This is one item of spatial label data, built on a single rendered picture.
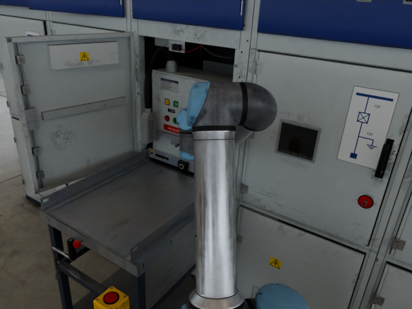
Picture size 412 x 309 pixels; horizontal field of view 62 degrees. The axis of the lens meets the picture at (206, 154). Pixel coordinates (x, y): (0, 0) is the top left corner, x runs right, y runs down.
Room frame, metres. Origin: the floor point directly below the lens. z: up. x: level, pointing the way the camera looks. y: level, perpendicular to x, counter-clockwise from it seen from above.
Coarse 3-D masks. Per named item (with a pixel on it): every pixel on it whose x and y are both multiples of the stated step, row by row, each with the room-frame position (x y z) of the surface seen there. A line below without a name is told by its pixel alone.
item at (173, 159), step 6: (150, 150) 1.88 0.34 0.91; (156, 150) 1.85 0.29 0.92; (156, 156) 1.85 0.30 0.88; (162, 156) 1.83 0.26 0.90; (168, 156) 1.80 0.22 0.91; (174, 156) 1.78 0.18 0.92; (168, 162) 1.80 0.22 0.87; (174, 162) 1.78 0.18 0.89; (192, 162) 1.72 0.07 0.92; (192, 168) 1.71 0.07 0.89
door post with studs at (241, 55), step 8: (248, 0) 1.55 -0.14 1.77; (248, 8) 1.55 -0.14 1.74; (248, 16) 1.54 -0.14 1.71; (248, 24) 1.54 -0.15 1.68; (248, 32) 1.54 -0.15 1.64; (240, 40) 1.56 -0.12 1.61; (248, 40) 1.54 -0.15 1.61; (240, 48) 1.56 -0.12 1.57; (248, 48) 1.54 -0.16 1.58; (240, 56) 1.55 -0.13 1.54; (240, 64) 1.55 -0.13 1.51; (240, 72) 1.55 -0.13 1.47; (232, 80) 1.57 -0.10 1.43; (240, 80) 1.55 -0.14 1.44
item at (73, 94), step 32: (128, 32) 1.87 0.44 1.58; (32, 64) 1.53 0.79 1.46; (64, 64) 1.60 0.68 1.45; (96, 64) 1.72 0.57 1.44; (128, 64) 1.89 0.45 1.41; (32, 96) 1.51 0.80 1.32; (64, 96) 1.62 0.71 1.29; (96, 96) 1.74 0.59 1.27; (128, 96) 1.89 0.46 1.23; (32, 128) 1.47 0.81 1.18; (64, 128) 1.60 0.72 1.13; (96, 128) 1.73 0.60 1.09; (128, 128) 1.88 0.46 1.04; (32, 160) 1.45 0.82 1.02; (64, 160) 1.59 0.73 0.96; (96, 160) 1.72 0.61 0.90
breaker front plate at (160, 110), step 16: (160, 80) 1.85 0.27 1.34; (176, 80) 1.79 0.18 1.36; (192, 80) 1.74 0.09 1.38; (160, 96) 1.85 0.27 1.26; (176, 96) 1.79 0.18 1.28; (160, 112) 1.85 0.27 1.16; (176, 112) 1.79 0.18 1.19; (160, 128) 1.85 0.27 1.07; (160, 144) 1.85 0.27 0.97; (176, 144) 1.79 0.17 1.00
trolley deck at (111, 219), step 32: (96, 192) 1.48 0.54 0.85; (128, 192) 1.49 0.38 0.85; (160, 192) 1.51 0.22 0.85; (192, 192) 1.53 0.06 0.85; (64, 224) 1.20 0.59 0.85; (96, 224) 1.21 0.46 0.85; (128, 224) 1.23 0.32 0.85; (160, 224) 1.24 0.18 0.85; (192, 224) 1.28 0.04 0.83; (160, 256) 1.09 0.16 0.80
